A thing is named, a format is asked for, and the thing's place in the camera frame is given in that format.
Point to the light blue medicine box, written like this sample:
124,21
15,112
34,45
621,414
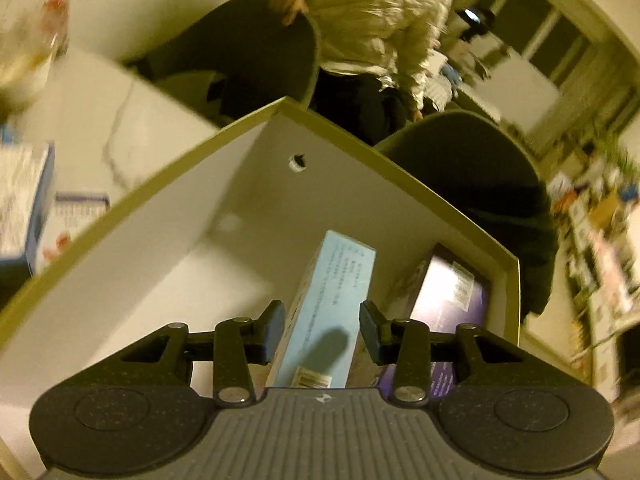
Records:
322,324

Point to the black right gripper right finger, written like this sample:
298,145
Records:
497,404

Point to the woman in white jacket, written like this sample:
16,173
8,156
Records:
373,59

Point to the dark chair near woman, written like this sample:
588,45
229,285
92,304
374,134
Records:
234,60

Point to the small white purple box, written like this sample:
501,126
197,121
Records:
68,216

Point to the purple medicine box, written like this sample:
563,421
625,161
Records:
443,291

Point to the large cardboard sorting box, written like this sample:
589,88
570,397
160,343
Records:
220,232

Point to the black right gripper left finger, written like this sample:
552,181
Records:
150,402

